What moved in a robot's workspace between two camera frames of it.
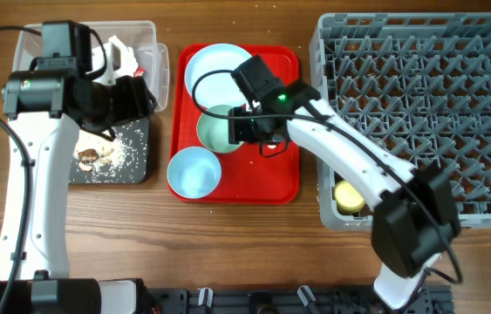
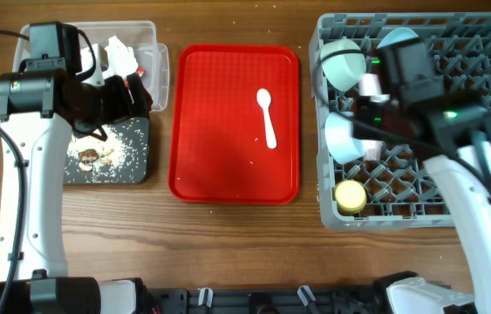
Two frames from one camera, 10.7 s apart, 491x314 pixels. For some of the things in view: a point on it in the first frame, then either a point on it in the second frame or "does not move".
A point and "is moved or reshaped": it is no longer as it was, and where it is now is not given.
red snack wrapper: (139, 72) does not move
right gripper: (238, 132) → (358, 134)
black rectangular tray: (98, 159) does not move
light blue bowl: (194, 172) is moved or reshaped
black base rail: (433, 299) does not move
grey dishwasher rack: (438, 88) does not move
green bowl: (214, 132) → (344, 71)
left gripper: (140, 104) does not move
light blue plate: (208, 76) → (398, 35)
